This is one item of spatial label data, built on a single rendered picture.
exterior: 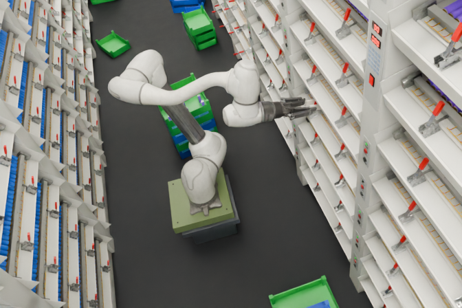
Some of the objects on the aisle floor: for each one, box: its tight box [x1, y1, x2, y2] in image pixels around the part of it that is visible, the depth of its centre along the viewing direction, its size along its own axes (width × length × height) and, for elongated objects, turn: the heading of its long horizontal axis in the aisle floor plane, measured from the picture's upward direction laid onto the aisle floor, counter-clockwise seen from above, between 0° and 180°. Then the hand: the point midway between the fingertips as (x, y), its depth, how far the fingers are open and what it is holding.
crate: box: [269, 275, 339, 308], centre depth 203 cm, size 30×20×8 cm
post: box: [275, 0, 309, 186], centre depth 192 cm, size 20×9×182 cm, turn 115°
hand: (313, 104), depth 183 cm, fingers open, 3 cm apart
